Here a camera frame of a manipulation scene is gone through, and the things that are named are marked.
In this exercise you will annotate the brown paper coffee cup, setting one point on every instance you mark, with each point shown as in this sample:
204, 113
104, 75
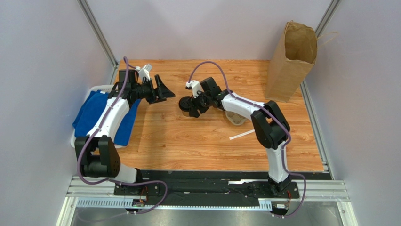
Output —
186, 113

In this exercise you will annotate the brown paper bag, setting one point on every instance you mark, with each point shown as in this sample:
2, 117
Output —
294, 57

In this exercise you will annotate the blue folded cloth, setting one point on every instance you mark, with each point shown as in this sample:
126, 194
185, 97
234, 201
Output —
92, 109

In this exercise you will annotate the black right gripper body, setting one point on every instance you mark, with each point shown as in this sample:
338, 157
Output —
196, 104

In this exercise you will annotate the grey pulp cup carrier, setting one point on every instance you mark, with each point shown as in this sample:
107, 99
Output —
235, 118

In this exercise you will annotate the black plastic cup lid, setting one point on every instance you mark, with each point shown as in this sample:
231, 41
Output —
184, 103

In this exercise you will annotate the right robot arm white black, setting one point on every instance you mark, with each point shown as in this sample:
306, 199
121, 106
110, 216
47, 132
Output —
270, 126

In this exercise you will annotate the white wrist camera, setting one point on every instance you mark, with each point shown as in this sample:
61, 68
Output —
144, 72
195, 87

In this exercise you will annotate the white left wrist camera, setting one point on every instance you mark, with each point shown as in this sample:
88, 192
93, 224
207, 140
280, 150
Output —
144, 72

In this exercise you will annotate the white paper wrapped straw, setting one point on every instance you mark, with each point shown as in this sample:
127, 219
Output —
242, 134

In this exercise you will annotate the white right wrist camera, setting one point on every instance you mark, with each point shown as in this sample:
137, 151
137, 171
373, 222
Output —
195, 87

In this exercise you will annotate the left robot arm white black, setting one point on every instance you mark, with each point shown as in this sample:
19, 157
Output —
106, 121

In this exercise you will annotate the aluminium frame rail front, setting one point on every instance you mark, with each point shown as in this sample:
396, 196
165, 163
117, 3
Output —
324, 196

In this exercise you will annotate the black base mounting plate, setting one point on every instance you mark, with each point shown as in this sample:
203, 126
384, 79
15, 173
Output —
211, 188

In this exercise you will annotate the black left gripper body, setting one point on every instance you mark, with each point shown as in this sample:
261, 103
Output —
150, 94

